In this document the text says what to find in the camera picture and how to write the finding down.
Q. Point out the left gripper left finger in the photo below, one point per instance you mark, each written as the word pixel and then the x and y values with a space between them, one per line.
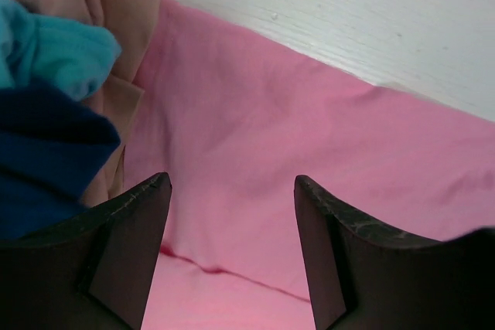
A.
pixel 92 271

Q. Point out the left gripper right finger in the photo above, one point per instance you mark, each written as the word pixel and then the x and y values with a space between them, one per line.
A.
pixel 363 273

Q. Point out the pink t shirt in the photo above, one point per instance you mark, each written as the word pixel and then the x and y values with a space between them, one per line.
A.
pixel 233 118

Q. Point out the folded blue printed t shirt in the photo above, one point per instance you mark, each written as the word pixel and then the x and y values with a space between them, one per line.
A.
pixel 51 149

